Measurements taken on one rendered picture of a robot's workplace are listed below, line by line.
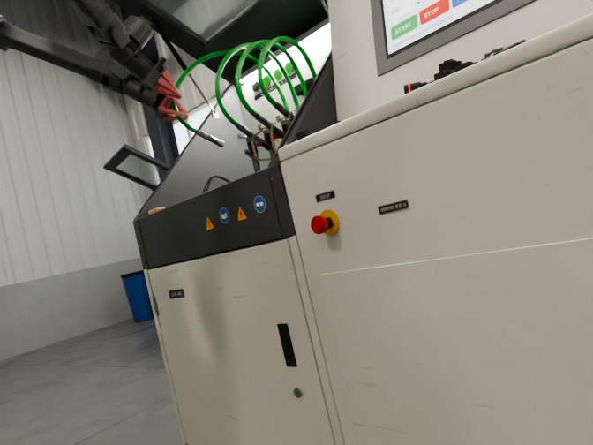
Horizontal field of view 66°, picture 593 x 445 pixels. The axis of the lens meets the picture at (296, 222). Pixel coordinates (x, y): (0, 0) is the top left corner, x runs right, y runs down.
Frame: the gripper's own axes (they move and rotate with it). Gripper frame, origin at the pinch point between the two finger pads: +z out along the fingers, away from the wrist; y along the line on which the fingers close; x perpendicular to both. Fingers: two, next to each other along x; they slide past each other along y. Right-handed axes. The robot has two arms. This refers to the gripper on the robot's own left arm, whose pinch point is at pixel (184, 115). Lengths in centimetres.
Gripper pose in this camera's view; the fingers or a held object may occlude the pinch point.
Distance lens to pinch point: 148.9
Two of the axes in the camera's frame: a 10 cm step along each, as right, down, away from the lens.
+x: -4.7, 8.5, -2.5
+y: -0.4, 2.6, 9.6
